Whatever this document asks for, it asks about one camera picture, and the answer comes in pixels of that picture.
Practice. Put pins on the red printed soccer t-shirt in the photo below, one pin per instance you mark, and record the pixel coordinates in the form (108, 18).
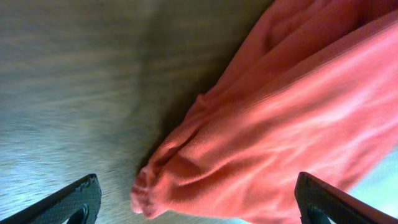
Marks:
(312, 88)

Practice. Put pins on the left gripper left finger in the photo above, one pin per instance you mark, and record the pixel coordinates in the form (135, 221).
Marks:
(78, 202)

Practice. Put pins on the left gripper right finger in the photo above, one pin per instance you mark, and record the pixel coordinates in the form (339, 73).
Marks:
(322, 203)

